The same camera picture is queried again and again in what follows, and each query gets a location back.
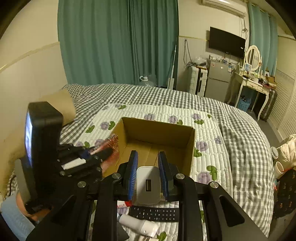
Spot pink red packet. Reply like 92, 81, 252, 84
89, 133, 119, 170

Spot white Ugreen charger block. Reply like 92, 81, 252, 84
136, 166, 161, 205

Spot black remote control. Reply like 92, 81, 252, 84
128, 206, 180, 222

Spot white tube red cap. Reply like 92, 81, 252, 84
125, 200, 132, 207

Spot person's left hand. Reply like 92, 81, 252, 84
16, 192, 50, 223

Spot white floral quilted mat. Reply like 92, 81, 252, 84
75, 104, 233, 194

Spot white car charger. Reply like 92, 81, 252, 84
118, 214, 159, 237

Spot open cardboard box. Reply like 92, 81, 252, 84
103, 117, 195, 177

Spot grey checkered duvet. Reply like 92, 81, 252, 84
4, 83, 275, 237

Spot clear water jug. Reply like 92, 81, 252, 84
138, 75, 156, 87

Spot beige pillow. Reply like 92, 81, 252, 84
0, 88, 77, 195

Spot white mop pole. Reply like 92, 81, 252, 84
168, 45, 177, 89

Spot white paper cup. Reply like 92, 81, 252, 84
274, 161, 285, 179

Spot blue basket under table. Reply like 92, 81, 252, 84
237, 96, 251, 112

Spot white suitcase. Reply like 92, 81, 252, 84
187, 66, 208, 97

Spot cream puffer jacket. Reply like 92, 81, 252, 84
277, 134, 296, 170

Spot silver mini fridge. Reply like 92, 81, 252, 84
205, 60, 232, 102

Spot white louvred wardrobe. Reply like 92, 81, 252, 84
268, 36, 295, 140

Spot dark checkered suitcase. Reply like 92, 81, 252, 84
260, 89, 278, 122

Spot white dressing table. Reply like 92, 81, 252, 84
227, 70, 271, 121

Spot white oval vanity mirror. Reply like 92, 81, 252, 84
244, 45, 262, 73

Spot small green curtain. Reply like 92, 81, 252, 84
247, 2, 278, 76

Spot white air conditioner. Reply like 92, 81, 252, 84
201, 0, 247, 18

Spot black wall television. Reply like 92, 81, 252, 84
209, 27, 246, 59

